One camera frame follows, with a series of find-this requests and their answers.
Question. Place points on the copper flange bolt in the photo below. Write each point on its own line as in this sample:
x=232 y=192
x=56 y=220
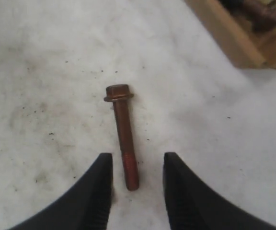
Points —
x=123 y=129

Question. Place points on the cardboard box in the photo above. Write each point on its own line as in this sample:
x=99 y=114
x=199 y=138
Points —
x=245 y=43

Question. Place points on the assembled bolt with sleeve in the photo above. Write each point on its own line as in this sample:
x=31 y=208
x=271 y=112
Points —
x=265 y=14

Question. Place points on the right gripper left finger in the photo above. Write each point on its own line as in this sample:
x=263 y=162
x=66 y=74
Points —
x=85 y=198

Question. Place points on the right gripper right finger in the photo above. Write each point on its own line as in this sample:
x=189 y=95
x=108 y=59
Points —
x=195 y=201

